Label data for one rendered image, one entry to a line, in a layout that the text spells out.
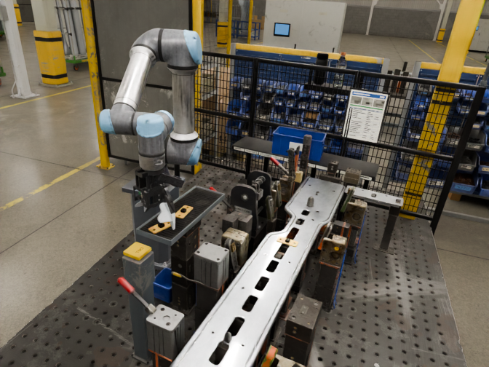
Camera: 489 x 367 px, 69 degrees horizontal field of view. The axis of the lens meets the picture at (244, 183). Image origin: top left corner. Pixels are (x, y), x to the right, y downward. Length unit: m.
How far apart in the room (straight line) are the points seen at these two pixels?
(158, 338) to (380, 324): 0.95
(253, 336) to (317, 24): 7.42
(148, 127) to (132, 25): 2.92
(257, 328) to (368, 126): 1.49
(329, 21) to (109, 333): 7.33
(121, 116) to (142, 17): 2.72
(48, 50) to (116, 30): 4.93
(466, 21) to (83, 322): 2.21
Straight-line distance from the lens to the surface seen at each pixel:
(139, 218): 1.69
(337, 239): 1.47
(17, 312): 2.82
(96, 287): 1.75
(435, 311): 1.86
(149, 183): 1.11
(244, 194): 1.46
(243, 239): 1.32
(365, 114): 2.26
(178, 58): 1.40
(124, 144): 4.32
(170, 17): 3.69
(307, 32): 8.16
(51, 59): 8.89
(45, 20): 8.87
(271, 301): 1.21
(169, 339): 1.07
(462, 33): 2.23
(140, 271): 1.15
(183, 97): 1.45
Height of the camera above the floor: 1.84
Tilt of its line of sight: 26 degrees down
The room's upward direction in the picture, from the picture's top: 4 degrees clockwise
